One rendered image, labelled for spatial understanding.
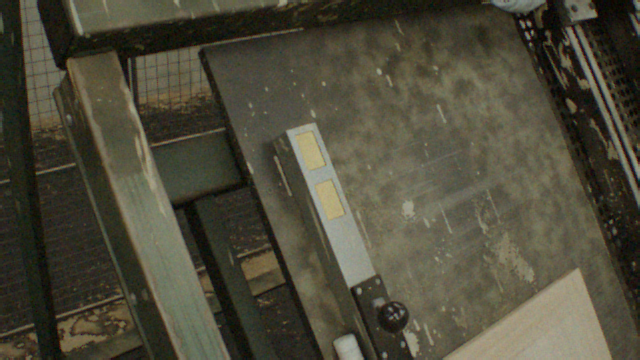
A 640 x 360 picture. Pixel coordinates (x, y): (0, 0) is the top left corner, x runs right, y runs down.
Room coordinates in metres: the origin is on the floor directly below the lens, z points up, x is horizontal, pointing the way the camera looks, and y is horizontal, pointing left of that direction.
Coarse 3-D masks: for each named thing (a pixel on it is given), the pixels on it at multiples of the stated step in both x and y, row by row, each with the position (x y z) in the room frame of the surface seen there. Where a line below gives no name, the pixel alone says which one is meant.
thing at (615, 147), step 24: (552, 0) 1.28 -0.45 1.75; (576, 0) 1.26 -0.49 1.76; (552, 24) 1.27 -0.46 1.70; (576, 24) 1.28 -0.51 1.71; (552, 48) 1.26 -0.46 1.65; (576, 48) 1.23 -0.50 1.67; (576, 72) 1.22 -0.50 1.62; (576, 96) 1.21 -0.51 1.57; (600, 96) 1.19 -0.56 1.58; (576, 120) 1.20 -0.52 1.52; (600, 120) 1.16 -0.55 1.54; (600, 144) 1.15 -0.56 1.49; (624, 144) 1.15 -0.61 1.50; (600, 168) 1.14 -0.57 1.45; (624, 168) 1.11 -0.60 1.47; (624, 192) 1.09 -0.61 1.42; (624, 216) 1.08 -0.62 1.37; (624, 240) 1.07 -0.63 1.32
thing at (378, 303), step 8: (376, 304) 0.66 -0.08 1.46; (384, 304) 0.58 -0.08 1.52; (392, 304) 0.58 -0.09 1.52; (400, 304) 0.58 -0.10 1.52; (376, 312) 0.65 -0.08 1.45; (384, 312) 0.57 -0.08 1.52; (392, 312) 0.57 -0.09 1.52; (400, 312) 0.57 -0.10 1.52; (408, 312) 0.58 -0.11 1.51; (384, 320) 0.57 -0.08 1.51; (392, 320) 0.56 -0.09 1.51; (400, 320) 0.56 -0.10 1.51; (408, 320) 0.57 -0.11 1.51; (384, 328) 0.56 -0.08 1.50; (392, 328) 0.56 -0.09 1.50; (400, 328) 0.56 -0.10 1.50
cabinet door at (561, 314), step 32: (544, 288) 0.89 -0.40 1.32; (576, 288) 0.91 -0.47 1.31; (512, 320) 0.80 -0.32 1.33; (544, 320) 0.83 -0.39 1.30; (576, 320) 0.87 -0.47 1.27; (480, 352) 0.73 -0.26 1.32; (512, 352) 0.76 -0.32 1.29; (544, 352) 0.79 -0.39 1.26; (576, 352) 0.83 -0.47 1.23; (608, 352) 0.86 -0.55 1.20
